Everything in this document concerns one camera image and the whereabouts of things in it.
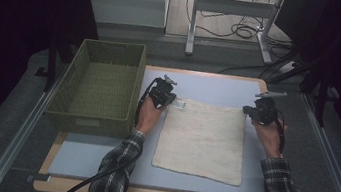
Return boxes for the person's right hand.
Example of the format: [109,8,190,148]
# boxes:
[246,119,290,160]

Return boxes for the white power strip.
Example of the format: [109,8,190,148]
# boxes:
[277,58,300,76]

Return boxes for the white cloth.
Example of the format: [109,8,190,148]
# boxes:
[149,94,254,188]

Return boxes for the white desk frame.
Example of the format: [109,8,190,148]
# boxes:
[183,0,286,68]

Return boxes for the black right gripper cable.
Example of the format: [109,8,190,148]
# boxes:
[268,109,292,156]

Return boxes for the white cabinet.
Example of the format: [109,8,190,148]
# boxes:
[78,0,171,33]

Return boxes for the black stand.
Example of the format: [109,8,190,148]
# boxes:
[32,34,77,96]
[261,49,341,130]

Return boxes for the pale blue foam mat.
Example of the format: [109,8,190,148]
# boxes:
[46,54,283,192]

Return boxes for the green woven basket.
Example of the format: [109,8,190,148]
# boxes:
[42,33,149,141]

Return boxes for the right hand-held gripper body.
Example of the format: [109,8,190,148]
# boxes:
[250,88,289,129]

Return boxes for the person's left hand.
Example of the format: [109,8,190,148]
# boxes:
[134,95,167,138]

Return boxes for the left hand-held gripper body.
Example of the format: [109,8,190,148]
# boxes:
[147,72,179,106]

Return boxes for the black floor cables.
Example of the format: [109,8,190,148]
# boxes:
[180,0,300,51]

